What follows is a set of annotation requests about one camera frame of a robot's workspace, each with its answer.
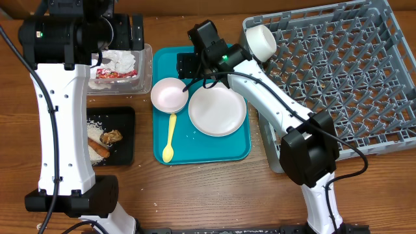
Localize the pink bowl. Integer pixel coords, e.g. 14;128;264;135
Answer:
151;77;189;114

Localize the white round plate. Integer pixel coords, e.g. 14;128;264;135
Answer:
188;83;247;137

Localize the white napkin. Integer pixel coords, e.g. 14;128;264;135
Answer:
88;50;138;90

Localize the pale green bowl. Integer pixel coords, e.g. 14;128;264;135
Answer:
246;25;277;62

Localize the red snack wrapper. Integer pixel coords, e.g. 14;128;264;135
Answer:
96;68;138;79

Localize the yellow plastic spoon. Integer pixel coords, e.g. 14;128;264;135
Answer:
162;114;177;163

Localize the brown food scrap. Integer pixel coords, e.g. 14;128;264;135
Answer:
99;130;123;146

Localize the white rice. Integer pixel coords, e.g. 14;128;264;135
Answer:
86;120;108;166

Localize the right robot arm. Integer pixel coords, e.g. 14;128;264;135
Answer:
187;19;343;233

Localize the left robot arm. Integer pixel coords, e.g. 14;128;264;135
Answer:
18;0;142;233

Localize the black waste tray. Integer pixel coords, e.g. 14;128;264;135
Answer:
87;107;135;166

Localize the grey dishwasher rack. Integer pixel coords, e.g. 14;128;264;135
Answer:
242;1;415;159

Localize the clear plastic bin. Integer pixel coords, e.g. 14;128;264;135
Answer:
87;44;153;96

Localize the teal serving tray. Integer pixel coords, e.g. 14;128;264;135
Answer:
153;46;252;166

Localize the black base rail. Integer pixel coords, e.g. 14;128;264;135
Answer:
138;224;371;234

